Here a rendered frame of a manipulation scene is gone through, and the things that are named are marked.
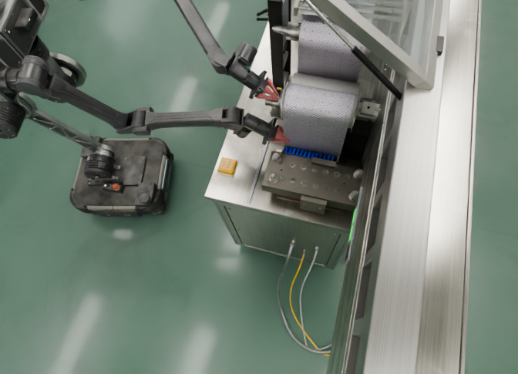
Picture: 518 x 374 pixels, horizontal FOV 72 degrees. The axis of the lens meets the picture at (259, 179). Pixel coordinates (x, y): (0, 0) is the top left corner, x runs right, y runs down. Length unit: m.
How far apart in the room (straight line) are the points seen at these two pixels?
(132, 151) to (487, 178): 2.45
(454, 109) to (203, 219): 1.79
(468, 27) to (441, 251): 0.76
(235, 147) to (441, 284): 1.05
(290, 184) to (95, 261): 1.67
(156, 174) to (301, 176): 1.28
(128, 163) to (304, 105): 1.57
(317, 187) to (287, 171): 0.14
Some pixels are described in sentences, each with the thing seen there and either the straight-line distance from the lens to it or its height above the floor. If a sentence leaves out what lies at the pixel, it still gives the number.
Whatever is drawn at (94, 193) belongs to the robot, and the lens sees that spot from 2.59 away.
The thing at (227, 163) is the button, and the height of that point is 0.92.
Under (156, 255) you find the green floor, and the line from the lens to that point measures 2.54.
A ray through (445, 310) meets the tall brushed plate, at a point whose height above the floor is 1.44.
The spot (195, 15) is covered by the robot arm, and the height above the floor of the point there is 1.42.
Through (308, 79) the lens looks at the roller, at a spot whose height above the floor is 1.23.
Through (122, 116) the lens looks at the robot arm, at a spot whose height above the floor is 1.19.
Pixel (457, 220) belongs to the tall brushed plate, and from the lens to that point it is 1.02.
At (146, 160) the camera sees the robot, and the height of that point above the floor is 0.25.
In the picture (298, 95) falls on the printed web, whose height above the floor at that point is 1.31.
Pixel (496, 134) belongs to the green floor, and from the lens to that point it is 3.11.
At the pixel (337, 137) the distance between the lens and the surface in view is 1.37.
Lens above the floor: 2.33
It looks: 65 degrees down
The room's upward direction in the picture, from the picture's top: 11 degrees counter-clockwise
